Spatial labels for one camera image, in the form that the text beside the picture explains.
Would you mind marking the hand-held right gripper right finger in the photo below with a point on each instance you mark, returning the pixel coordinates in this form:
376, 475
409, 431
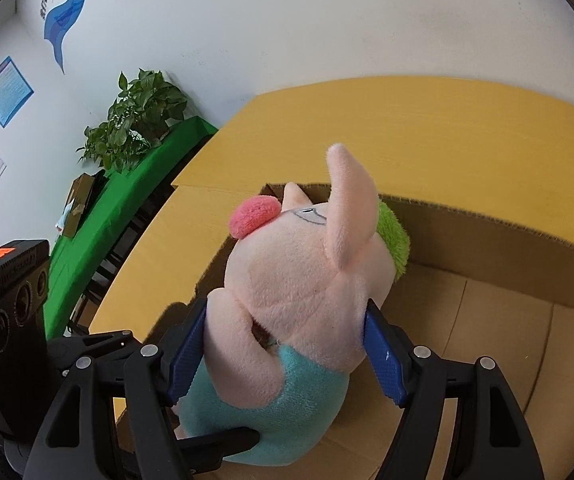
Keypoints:
383, 355

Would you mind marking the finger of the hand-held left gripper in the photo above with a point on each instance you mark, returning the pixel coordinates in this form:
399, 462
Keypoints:
99, 341

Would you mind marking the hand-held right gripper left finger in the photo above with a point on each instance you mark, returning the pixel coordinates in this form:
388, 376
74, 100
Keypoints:
186, 360

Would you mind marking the pink pig plush toy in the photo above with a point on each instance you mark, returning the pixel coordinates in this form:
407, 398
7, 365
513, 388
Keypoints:
292, 280

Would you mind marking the brown cardboard box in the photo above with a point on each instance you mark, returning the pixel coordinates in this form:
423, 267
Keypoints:
492, 310

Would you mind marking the small brown carton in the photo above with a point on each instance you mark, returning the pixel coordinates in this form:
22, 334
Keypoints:
79, 205

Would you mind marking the green tablecloth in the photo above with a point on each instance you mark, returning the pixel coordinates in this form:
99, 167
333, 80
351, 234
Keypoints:
132, 180

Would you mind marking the green potted plant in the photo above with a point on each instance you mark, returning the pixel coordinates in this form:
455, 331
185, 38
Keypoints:
132, 115

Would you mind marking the blue framed wall poster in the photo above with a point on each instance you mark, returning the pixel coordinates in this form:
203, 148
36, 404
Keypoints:
6, 91

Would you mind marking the blue ribbon wall decal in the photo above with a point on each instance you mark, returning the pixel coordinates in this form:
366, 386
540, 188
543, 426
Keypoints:
64, 15

